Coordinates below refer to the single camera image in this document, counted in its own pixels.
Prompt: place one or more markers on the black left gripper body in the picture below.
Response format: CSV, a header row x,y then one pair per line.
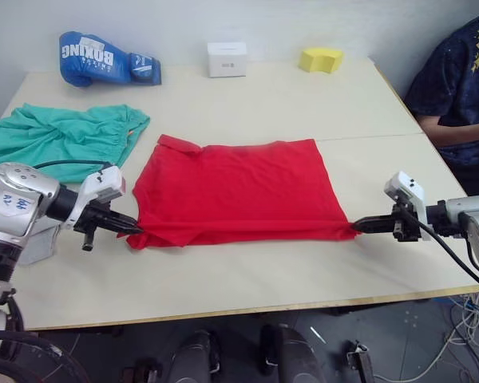
x,y
93,219

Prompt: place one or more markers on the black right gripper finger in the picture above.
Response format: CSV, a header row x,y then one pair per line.
x,y
379,229
377,220

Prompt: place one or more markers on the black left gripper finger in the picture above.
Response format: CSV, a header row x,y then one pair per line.
x,y
123,218
123,230

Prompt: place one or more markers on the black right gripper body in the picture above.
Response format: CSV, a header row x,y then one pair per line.
x,y
406,225

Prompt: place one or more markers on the red t-shirt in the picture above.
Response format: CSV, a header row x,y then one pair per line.
x,y
239,191

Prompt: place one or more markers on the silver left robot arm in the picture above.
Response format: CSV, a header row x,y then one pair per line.
x,y
12,203

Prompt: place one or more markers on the person's bare forearm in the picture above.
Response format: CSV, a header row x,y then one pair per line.
x,y
455,129

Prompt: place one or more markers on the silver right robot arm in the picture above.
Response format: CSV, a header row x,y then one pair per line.
x,y
473,223

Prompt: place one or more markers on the grey socks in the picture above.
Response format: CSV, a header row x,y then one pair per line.
x,y
38,245

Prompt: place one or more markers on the green shorts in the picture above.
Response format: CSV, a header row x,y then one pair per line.
x,y
60,137

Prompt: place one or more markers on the person in dark blue shirt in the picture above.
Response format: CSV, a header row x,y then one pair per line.
x,y
459,88

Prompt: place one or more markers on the black metal stand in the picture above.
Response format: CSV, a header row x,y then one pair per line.
x,y
361,361

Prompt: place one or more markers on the dark rounded shape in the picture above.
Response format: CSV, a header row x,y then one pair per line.
x,y
291,355
195,357

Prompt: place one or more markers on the blue boxing glove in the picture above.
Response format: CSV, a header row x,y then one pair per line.
x,y
92,60

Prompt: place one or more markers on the yellow sponge block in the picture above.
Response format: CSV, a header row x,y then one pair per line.
x,y
318,60

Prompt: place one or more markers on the white cardboard box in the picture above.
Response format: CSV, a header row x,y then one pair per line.
x,y
226,60

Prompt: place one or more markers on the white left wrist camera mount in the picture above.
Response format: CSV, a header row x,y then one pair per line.
x,y
101,185

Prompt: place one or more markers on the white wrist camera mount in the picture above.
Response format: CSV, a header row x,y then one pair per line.
x,y
409,189
101,185

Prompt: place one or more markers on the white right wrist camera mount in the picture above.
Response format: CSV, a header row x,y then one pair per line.
x,y
409,189

